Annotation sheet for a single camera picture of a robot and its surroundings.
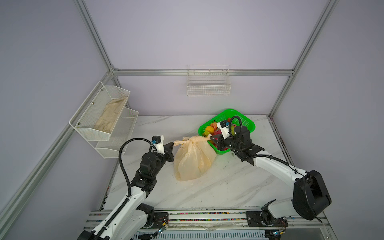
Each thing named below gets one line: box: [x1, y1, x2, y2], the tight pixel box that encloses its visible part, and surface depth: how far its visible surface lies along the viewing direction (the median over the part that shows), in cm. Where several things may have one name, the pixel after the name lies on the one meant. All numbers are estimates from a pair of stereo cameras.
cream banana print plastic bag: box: [173, 135, 217, 182], surface depth 81 cm
